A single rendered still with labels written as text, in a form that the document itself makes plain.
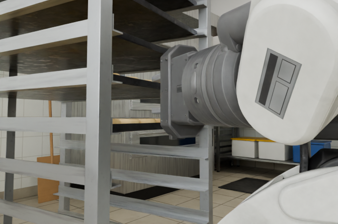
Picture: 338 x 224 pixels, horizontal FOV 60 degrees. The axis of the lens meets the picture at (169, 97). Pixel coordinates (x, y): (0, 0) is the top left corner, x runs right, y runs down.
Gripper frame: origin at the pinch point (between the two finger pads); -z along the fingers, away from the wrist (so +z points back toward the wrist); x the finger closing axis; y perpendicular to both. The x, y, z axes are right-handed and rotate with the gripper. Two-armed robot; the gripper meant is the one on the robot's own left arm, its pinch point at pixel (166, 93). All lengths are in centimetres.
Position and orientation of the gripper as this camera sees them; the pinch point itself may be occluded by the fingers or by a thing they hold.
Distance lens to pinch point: 42.5
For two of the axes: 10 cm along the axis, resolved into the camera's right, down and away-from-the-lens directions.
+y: -8.7, -0.3, -4.9
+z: 4.9, -0.6, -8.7
